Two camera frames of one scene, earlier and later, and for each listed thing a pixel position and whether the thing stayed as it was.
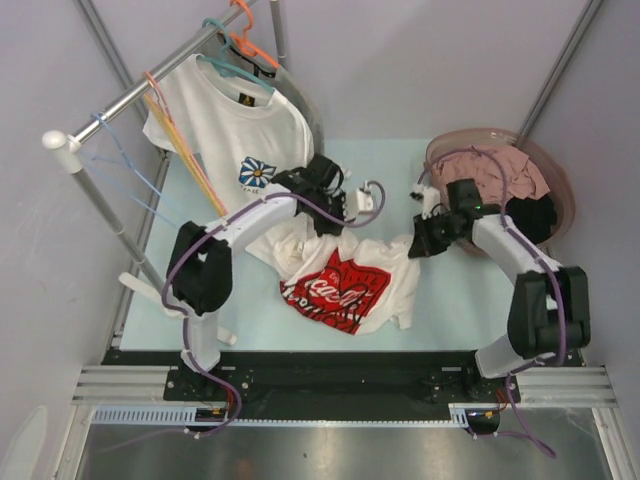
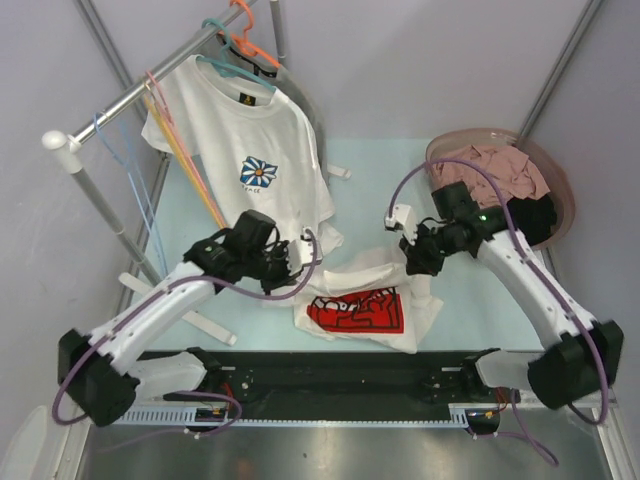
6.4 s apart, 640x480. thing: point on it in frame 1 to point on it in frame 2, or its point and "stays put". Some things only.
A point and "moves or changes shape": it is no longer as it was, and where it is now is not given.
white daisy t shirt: (244, 134) stays put
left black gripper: (328, 228) to (283, 278)
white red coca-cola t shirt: (354, 285) moves or changes shape
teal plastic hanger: (227, 68) stays put
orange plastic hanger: (245, 43) stays put
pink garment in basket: (523, 180) stays put
